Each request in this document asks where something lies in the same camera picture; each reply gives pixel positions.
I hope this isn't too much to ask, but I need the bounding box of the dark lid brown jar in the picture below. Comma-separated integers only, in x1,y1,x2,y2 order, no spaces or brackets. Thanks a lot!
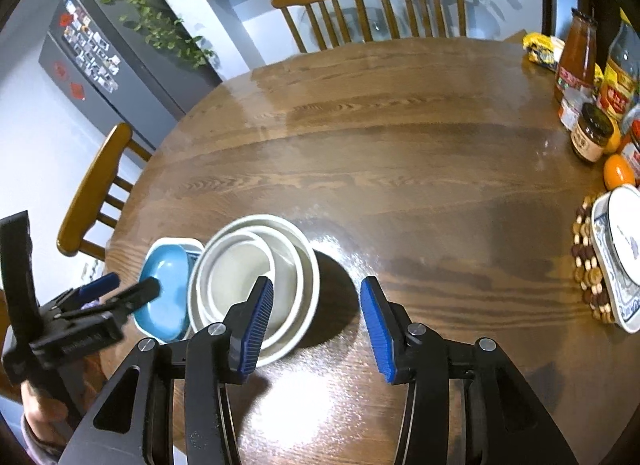
570,102,614,164

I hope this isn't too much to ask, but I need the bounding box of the left far wooden chair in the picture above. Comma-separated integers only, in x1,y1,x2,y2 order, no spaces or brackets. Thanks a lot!
271,0,373,54

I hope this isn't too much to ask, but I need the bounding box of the medium white bowl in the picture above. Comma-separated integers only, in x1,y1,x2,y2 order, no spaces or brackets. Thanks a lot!
189,226,304,352

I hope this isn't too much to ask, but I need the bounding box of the left side wooden chair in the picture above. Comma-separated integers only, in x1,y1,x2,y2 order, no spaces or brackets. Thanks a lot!
56,123,152,261

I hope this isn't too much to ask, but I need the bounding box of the yellow cap oil bottle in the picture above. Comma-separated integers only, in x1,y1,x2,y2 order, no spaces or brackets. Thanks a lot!
597,10,639,123

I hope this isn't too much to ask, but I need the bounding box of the red sauce glass bottle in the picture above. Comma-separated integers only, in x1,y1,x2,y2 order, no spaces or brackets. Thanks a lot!
554,8,597,102

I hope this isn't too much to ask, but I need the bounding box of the wooden bead trivet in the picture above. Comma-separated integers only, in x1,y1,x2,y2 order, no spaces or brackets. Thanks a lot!
570,193,615,324

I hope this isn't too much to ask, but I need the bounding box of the yellow snack packet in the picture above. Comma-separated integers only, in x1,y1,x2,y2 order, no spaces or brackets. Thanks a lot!
522,32,565,71

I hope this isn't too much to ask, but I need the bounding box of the blue oval plate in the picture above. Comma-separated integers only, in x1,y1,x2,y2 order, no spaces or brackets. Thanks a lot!
134,239,192,344

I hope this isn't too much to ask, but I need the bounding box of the person's left hand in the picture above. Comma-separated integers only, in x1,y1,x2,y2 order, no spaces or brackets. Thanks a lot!
21,355,105,447

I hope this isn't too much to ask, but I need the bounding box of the large white bowl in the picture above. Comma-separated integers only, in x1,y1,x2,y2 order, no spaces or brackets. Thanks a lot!
209,214,320,367

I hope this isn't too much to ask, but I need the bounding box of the red lid chili jar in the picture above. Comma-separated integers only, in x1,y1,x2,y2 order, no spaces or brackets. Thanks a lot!
618,120,640,185

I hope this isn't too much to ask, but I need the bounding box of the small white ramekin bowl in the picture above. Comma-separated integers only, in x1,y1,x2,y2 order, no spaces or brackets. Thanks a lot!
196,231,274,321

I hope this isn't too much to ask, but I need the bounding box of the grey refrigerator with magnets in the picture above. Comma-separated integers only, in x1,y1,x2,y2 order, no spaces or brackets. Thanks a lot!
39,0,221,151

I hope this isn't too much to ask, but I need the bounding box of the blue rimmed white dish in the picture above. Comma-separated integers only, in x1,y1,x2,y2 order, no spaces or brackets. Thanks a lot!
590,185,639,334

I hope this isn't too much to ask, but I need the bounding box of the white rectangular dish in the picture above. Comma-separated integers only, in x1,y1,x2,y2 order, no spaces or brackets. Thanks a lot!
149,237,204,339

